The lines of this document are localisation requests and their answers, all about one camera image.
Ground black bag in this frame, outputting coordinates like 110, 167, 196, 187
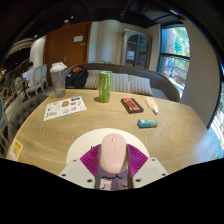
64, 65, 89, 89

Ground white squeeze tube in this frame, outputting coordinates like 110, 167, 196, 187
144, 96, 160, 115

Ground grey tufted bench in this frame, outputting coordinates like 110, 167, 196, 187
6, 93, 49, 141

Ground tall dark-framed window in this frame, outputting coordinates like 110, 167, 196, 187
157, 24, 191, 99

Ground clear shaker bottle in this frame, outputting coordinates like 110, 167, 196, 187
49, 62, 68, 99

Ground white chair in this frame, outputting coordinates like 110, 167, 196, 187
25, 65, 45, 98

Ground arched glass-door cabinet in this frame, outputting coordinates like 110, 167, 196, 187
120, 29, 152, 69

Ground yellow square sticker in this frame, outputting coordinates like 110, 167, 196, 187
9, 138, 24, 162

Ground large side window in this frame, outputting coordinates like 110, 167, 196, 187
209, 83, 224, 158

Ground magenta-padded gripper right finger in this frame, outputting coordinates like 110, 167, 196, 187
125, 143, 169, 190

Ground green drink can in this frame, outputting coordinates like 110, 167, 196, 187
98, 70, 113, 103

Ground pink computer mouse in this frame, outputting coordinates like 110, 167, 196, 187
99, 133, 128, 175

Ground black box with orange print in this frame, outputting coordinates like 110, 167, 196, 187
120, 97, 145, 115

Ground brown wooden door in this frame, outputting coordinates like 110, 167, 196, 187
44, 21, 93, 88

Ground grey curved sofa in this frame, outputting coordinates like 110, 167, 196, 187
64, 62, 181, 103

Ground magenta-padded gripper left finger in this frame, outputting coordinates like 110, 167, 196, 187
59, 143, 103, 190

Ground white cartoon-print mouse pad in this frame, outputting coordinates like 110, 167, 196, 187
65, 128, 151, 191

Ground white sticker sheet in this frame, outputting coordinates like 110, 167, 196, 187
43, 96, 88, 122

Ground small green and blue pack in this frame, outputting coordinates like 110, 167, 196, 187
137, 119, 159, 129

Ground striped cushion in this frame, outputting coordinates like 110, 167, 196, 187
111, 73, 132, 94
128, 75, 154, 97
84, 69, 102, 90

